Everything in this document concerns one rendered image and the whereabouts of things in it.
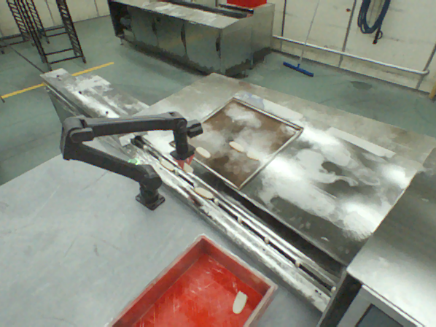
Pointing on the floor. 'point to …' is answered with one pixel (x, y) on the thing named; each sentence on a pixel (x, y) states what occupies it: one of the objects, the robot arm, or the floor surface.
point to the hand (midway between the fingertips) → (184, 166)
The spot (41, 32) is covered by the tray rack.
